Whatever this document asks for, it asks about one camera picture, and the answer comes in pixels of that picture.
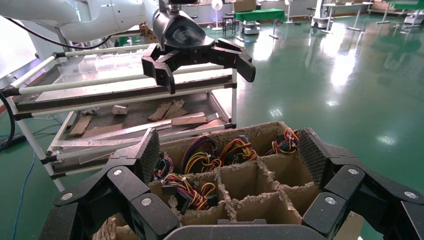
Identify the brown cardboard divider box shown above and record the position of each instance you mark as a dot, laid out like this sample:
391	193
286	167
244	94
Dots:
261	208

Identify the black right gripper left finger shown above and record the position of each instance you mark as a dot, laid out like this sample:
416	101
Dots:
116	198

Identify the white table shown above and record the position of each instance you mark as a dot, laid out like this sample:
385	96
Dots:
348	4

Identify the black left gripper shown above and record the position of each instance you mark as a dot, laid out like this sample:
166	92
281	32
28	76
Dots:
182	33

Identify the brown cardboard scrap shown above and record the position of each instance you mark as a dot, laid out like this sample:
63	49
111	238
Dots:
165	111
102	130
188	120
81	126

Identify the small cardboard tube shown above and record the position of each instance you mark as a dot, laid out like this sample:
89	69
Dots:
120	110

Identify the black stool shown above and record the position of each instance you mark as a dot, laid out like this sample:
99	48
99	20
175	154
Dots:
228	18

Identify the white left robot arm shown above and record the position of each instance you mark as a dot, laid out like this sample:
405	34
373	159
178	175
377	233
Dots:
99	16

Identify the white wheeled robot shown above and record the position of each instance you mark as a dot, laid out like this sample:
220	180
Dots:
320	21

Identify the brown cardboard carton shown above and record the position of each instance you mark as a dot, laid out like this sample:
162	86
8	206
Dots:
245	5

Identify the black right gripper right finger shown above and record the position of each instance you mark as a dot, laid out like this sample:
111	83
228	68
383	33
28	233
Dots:
364	192

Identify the long aluminium strip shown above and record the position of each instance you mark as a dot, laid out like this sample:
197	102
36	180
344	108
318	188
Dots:
132	127

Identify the white pipe fitting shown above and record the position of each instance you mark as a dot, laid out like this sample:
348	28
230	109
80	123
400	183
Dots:
89	111

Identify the clear plastic divided tray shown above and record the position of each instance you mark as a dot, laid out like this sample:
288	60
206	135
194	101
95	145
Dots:
99	63

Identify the white standing fan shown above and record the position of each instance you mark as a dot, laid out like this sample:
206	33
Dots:
217	5

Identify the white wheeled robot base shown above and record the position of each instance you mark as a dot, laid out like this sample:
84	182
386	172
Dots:
250	28

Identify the white tube storage rack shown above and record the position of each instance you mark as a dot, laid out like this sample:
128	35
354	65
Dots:
99	96

